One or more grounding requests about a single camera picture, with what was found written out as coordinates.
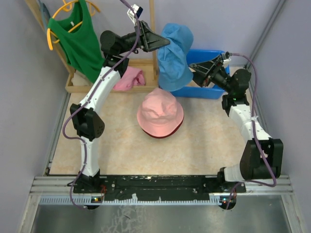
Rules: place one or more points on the pink crumpled garment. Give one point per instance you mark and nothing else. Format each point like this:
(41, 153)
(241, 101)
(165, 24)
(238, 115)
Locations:
(132, 77)

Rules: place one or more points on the pink bucket hat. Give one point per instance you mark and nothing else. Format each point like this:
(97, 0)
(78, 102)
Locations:
(159, 113)

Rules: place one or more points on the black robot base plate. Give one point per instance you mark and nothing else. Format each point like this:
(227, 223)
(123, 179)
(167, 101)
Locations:
(145, 189)

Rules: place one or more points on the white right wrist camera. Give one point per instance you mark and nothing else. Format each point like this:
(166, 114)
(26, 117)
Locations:
(226, 58)

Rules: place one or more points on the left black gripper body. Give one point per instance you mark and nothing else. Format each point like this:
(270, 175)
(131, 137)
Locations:
(140, 42)

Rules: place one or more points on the dark red bucket hat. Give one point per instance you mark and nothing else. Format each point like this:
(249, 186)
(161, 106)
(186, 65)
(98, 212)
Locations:
(161, 137)

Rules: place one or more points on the teal clothes hanger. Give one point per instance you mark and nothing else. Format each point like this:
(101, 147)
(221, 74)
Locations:
(45, 15)

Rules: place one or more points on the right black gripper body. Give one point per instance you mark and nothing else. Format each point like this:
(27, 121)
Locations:
(219, 78)

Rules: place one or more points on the blue bucket hat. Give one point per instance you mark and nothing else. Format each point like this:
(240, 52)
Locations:
(174, 72)

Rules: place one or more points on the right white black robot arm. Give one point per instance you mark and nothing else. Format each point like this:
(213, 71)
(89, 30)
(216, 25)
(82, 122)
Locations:
(262, 156)

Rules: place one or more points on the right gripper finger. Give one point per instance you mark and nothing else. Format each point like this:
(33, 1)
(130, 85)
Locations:
(207, 66)
(201, 80)

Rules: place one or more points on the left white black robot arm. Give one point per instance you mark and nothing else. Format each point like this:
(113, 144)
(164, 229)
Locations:
(85, 115)

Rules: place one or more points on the green tank top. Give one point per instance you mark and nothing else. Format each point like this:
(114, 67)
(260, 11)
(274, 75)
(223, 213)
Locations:
(77, 38)

